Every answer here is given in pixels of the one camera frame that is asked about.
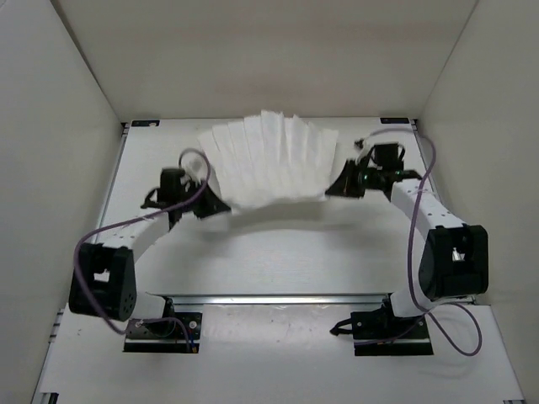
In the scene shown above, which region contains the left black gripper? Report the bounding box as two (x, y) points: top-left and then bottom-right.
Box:
(179, 178), (232, 220)

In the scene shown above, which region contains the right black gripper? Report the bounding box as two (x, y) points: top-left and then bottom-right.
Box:
(325, 160), (382, 199)

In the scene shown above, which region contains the white pleated skirt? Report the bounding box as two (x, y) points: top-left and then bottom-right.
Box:
(198, 110), (339, 210)

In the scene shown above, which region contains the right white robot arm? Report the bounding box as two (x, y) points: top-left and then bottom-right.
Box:
(326, 140), (488, 338)

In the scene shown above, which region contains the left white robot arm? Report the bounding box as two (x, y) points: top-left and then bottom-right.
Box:
(68, 168), (231, 322)

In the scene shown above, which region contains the right blue corner label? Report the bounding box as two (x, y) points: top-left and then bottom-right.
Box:
(380, 117), (410, 125)

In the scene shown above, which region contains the blue corner label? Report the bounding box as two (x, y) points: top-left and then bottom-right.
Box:
(380, 117), (410, 125)
(131, 120), (161, 127)

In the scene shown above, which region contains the left blue corner label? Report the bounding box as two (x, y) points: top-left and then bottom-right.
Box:
(131, 120), (161, 127)

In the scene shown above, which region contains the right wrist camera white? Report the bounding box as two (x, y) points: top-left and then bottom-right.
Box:
(354, 139), (373, 167)

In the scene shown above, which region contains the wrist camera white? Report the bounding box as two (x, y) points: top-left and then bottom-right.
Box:
(354, 139), (373, 167)
(182, 153), (207, 182)

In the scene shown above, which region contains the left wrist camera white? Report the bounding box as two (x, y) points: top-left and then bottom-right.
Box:
(182, 153), (207, 182)

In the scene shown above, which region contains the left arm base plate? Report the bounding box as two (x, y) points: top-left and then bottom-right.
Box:
(123, 298), (203, 354)

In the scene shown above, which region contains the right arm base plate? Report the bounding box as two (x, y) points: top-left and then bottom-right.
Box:
(329, 297), (434, 357)

